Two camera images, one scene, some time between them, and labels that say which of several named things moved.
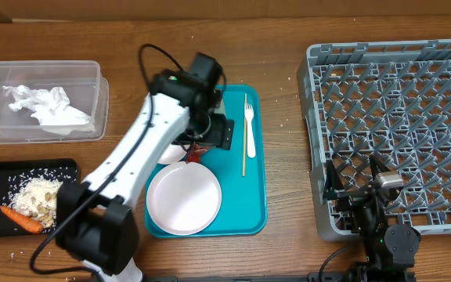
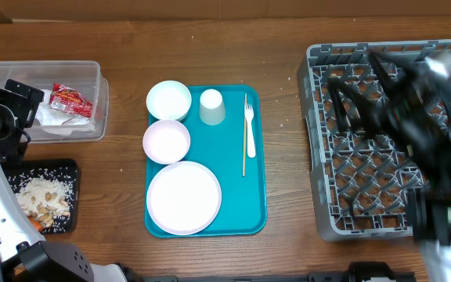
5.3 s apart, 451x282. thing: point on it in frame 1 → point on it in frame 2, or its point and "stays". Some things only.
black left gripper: x=221 y=135 → x=27 y=99
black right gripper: x=337 y=189 → x=407 y=117
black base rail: x=330 y=276 stays
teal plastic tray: x=241 y=171 stays
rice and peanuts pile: x=37 y=198 stays
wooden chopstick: x=244 y=136 stays
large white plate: x=183 y=198 stays
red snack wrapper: x=194 y=155 → x=64 y=99
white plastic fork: x=249 y=114 stays
